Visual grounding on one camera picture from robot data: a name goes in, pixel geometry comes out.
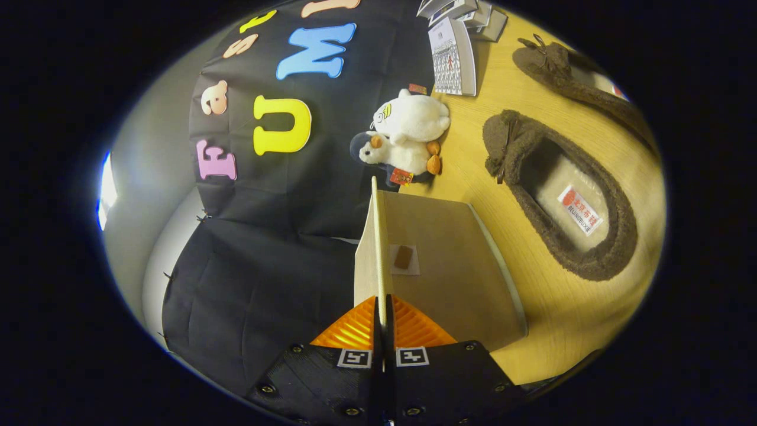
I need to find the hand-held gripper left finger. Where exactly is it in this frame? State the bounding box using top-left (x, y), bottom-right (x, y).
top-left (246, 295), bottom-right (385, 426)

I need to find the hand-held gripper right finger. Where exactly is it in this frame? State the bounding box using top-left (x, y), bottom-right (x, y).
top-left (384, 293), bottom-right (526, 426)

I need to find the beige fabric storage box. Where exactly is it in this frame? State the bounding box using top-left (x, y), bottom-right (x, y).
top-left (354, 176), bottom-right (528, 353)

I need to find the brown fuzzy shoe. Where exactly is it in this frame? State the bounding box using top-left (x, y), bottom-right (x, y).
top-left (482, 109), bottom-right (639, 282)
top-left (512, 34), bottom-right (660, 157)

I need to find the grey penguin plush toy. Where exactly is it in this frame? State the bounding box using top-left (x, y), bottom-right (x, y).
top-left (349, 131), bottom-right (443, 187)

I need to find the white duck plush toy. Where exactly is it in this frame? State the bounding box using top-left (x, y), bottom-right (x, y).
top-left (371, 89), bottom-right (451, 146)

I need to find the large ceiling light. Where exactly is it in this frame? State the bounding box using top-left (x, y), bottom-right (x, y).
top-left (96, 151), bottom-right (119, 231)

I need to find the grey patterned cover book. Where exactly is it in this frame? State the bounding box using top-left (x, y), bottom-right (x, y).
top-left (428, 17), bottom-right (477, 97)

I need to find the dark grey book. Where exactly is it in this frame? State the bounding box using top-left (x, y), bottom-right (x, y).
top-left (473, 6), bottom-right (508, 42)

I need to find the white paperback book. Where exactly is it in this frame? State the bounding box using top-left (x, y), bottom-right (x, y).
top-left (458, 2), bottom-right (493, 29)

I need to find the white book with blue picture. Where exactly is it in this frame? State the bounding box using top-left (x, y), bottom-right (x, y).
top-left (430, 0), bottom-right (478, 27)

